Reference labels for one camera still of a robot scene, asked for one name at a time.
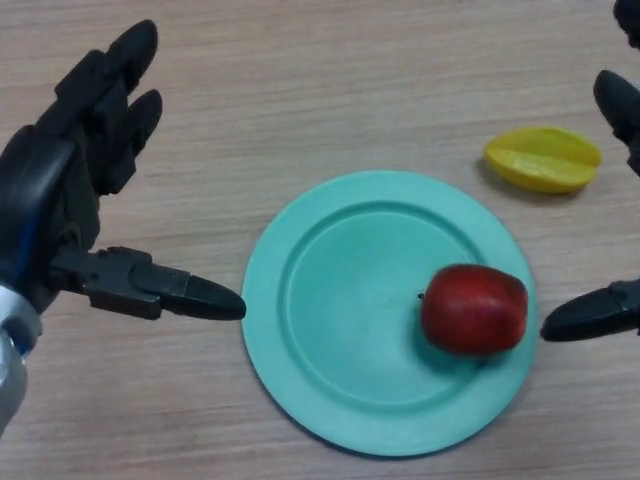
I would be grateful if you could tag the yellow starfruit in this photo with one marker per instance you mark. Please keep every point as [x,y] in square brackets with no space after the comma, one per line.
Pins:
[544,160]

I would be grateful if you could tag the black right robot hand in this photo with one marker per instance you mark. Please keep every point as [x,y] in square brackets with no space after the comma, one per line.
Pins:
[595,312]

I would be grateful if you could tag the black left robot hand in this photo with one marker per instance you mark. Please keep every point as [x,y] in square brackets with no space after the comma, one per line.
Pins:
[55,165]

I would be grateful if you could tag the red apple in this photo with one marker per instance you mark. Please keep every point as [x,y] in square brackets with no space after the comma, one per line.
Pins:
[474,309]

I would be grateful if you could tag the green round plate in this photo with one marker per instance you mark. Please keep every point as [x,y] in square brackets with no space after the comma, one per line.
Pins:
[350,320]

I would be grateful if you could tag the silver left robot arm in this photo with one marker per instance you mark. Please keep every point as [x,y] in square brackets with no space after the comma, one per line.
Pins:
[10,360]

